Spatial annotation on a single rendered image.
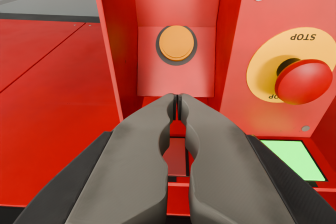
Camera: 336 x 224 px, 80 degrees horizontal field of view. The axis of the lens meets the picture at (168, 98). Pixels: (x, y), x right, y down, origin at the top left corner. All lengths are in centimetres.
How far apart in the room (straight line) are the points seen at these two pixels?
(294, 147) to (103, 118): 30
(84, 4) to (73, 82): 58
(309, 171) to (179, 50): 17
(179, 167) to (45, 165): 22
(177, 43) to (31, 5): 98
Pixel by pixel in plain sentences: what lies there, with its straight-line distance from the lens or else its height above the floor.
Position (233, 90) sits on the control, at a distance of 20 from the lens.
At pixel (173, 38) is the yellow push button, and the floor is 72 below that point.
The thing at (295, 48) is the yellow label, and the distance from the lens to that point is 20.
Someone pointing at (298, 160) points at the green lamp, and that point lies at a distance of 24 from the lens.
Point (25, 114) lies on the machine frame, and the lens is 46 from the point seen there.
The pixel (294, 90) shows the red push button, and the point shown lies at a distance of 18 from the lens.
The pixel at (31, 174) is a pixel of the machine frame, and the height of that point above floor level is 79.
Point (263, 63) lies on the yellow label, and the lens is 19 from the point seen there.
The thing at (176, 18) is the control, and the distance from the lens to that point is 24.
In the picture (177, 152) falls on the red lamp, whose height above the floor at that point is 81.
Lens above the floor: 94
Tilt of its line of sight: 53 degrees down
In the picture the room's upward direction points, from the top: 176 degrees counter-clockwise
